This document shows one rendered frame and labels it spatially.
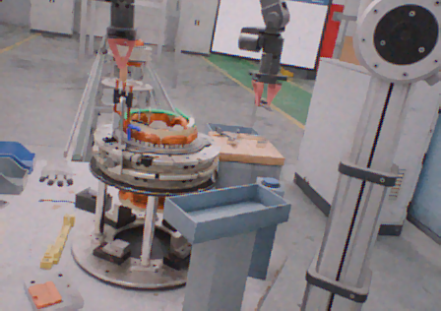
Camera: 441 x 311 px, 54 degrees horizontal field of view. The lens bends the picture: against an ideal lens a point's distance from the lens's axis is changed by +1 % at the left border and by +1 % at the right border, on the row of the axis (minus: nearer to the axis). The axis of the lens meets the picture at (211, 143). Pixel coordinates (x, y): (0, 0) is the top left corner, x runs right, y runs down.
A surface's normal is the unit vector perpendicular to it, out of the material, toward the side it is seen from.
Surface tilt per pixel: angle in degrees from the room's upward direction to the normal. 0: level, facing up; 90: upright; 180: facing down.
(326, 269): 90
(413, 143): 90
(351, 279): 90
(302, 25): 83
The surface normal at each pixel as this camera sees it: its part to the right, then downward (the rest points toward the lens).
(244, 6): -0.24, 0.13
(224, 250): 0.59, 0.33
